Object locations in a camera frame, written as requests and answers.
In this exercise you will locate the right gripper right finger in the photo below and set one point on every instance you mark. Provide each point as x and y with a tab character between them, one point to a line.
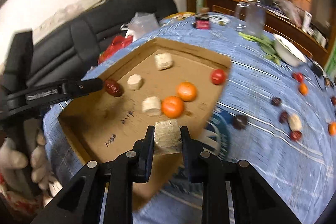
237	186

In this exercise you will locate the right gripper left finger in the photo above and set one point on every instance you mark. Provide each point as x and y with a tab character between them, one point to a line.
103	192

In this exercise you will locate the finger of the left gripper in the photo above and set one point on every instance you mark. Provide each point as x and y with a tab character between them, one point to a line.
74	89

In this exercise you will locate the large red jujube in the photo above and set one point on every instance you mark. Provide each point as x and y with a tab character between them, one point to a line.
113	88

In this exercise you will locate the dark purple plum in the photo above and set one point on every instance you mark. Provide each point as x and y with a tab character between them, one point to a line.
239	122

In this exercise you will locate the large orange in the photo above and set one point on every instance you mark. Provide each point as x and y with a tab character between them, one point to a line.
172	107
187	91

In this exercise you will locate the white gloved hand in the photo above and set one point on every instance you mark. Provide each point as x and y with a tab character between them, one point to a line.
13	161

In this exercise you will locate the black sofa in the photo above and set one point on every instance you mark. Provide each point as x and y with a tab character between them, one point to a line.
73	48

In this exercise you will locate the red plastic bag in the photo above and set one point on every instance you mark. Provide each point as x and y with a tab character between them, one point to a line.
118	43

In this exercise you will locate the red jujube right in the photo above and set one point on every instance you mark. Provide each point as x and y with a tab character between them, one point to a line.
295	135

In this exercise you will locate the dark jujube middle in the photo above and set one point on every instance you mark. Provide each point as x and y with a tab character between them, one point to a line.
283	118

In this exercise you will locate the dark jujube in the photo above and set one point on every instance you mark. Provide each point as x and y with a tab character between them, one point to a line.
283	118
276	101
333	100

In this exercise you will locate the cardboard tray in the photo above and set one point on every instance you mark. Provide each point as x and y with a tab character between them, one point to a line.
101	126

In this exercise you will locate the blue plaid tablecloth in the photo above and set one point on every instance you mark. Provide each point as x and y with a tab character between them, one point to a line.
301	172

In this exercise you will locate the clear plastic bag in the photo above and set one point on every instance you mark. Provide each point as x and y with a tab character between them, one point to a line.
141	24

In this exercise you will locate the dark jujube top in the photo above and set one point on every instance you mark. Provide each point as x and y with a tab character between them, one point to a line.
276	101

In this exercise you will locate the small orange far right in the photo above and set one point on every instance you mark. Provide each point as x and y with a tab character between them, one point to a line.
332	128

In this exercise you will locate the small orange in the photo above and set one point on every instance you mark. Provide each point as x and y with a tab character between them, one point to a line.
303	89
332	128

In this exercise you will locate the small orange far top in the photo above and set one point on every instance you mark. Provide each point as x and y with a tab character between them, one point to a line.
303	89

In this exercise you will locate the red cherry tomato far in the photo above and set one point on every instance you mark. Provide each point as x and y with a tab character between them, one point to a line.
298	77

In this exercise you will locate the dark jujube far right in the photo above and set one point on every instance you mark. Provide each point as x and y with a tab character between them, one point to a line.
333	100

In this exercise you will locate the pink perfume box bottle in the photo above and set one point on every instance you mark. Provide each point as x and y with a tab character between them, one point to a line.
202	19

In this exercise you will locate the black power adapter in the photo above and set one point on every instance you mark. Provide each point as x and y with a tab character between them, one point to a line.
317	69

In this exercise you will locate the white enamel basin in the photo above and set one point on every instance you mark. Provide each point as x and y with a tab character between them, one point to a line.
288	52

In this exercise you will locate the green leafy vegetable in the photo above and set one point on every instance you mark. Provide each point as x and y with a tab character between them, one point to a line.
266	45

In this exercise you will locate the clear plastic pitcher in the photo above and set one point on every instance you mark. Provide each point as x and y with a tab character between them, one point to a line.
255	15

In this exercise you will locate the plastic bag on counter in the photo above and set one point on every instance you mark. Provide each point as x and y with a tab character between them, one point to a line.
290	10

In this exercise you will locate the white carton on counter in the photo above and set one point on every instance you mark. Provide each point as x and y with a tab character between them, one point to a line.
306	21

